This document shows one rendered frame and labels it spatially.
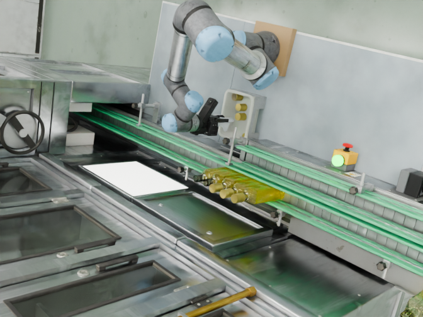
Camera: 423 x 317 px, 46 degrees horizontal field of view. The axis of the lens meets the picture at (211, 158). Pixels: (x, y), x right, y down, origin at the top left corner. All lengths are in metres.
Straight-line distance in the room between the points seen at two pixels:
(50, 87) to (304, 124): 1.20
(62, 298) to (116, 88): 1.48
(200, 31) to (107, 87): 1.13
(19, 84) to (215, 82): 0.91
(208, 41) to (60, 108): 1.14
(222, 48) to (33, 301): 0.93
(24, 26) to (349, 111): 4.01
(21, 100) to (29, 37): 3.04
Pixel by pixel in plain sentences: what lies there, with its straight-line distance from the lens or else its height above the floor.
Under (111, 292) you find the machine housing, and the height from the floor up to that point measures 1.74.
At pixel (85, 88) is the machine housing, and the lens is 2.59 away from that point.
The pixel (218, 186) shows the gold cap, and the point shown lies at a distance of 1.91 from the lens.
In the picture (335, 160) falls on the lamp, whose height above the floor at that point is 0.85.
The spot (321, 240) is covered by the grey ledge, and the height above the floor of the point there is 0.88.
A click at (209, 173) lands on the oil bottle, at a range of 2.02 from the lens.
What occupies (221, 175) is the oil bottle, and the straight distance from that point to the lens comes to 2.01.
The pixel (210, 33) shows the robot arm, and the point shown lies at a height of 1.39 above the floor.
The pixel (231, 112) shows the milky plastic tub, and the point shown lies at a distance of 2.32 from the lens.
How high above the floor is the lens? 2.52
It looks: 45 degrees down
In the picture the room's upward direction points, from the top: 95 degrees counter-clockwise
